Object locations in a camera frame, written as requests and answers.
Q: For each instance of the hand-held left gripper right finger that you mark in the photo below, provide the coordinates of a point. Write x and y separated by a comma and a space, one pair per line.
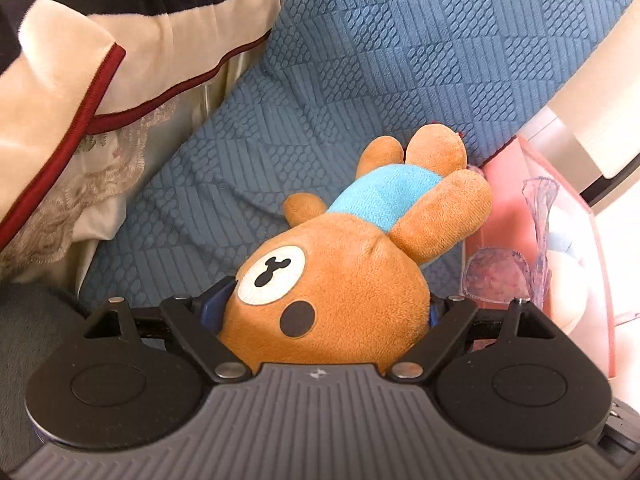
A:
440, 331

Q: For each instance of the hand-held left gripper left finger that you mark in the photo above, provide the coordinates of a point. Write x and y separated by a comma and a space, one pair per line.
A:
210, 308

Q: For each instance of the brown bear plush toy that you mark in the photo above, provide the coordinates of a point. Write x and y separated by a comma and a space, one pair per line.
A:
340, 300

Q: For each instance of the cream lace cloth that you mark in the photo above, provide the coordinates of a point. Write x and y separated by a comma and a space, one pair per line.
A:
75, 200

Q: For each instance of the striped fleece blanket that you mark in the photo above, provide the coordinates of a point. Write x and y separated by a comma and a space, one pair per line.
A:
75, 60

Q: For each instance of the blue textured sofa cover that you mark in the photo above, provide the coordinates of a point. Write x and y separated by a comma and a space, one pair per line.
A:
350, 60

